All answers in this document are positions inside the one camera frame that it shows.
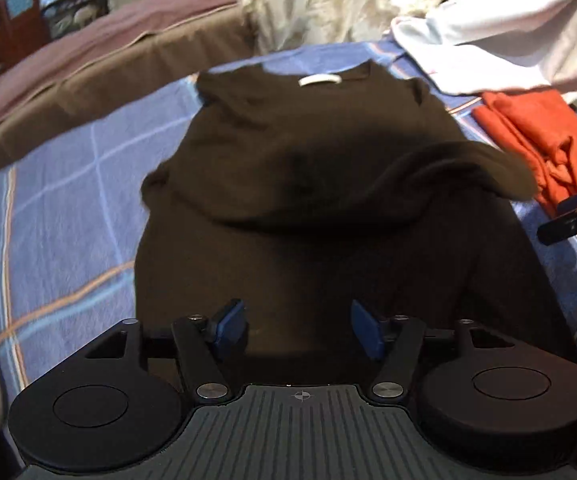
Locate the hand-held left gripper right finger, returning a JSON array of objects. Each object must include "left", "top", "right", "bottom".
[{"left": 350, "top": 299, "right": 515, "bottom": 405}]

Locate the orange cloth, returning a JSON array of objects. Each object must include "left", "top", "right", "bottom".
[{"left": 472, "top": 89, "right": 577, "bottom": 218}]

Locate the mauve blanket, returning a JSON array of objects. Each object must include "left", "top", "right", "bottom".
[{"left": 0, "top": 0, "right": 252, "bottom": 133}]

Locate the white cloth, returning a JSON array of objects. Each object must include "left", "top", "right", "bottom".
[{"left": 391, "top": 0, "right": 577, "bottom": 103}]

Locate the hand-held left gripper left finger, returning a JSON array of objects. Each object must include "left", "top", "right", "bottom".
[{"left": 84, "top": 298, "right": 234, "bottom": 405}]

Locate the black t-shirt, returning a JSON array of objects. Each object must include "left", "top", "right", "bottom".
[{"left": 133, "top": 60, "right": 577, "bottom": 386}]

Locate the brown blanket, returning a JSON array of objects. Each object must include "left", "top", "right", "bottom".
[{"left": 0, "top": 19, "right": 264, "bottom": 186}]

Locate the cream floral blanket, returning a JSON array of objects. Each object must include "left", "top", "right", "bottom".
[{"left": 201, "top": 0, "right": 469, "bottom": 56}]

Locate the blue plaid blanket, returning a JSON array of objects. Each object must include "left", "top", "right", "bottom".
[{"left": 0, "top": 40, "right": 577, "bottom": 391}]

